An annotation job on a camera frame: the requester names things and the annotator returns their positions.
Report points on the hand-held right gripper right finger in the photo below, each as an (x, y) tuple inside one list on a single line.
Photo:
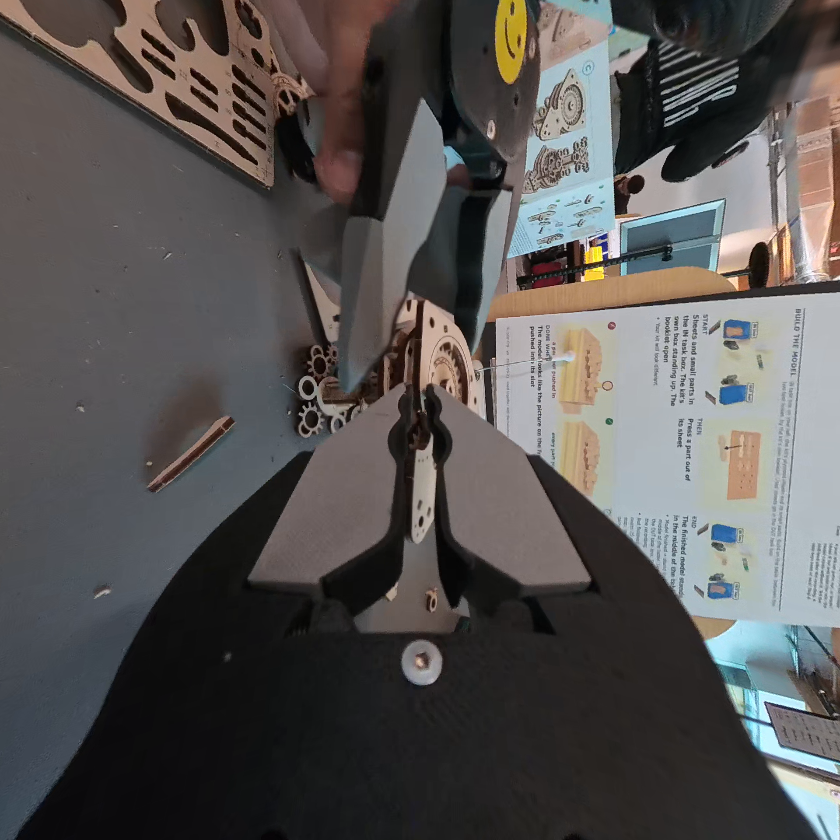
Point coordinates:
[(512, 518)]

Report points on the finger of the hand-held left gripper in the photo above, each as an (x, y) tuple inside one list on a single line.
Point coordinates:
[(374, 295), (436, 249)]

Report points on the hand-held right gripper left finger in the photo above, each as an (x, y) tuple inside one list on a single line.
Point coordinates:
[(328, 512)]

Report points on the wooden mechanical model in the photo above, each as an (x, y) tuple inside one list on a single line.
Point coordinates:
[(436, 358)]

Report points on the wooden plate with holes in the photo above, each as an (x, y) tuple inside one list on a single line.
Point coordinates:
[(420, 489)]

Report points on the folded model instruction booklet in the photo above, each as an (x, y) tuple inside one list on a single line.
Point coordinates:
[(571, 131)]

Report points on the person's left hand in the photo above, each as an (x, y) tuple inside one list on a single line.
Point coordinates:
[(341, 131)]

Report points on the jagged plywood offcut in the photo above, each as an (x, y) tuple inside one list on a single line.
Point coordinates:
[(321, 302)]

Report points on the thin wooden strip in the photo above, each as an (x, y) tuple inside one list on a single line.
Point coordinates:
[(190, 453)]

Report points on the printed instruction sheet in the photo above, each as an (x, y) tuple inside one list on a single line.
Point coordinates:
[(656, 459)]

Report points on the person's black printed shirt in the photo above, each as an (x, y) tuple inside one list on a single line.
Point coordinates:
[(695, 98)]

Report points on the punched-out plywood sheet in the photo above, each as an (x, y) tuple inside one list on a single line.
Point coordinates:
[(223, 52)]

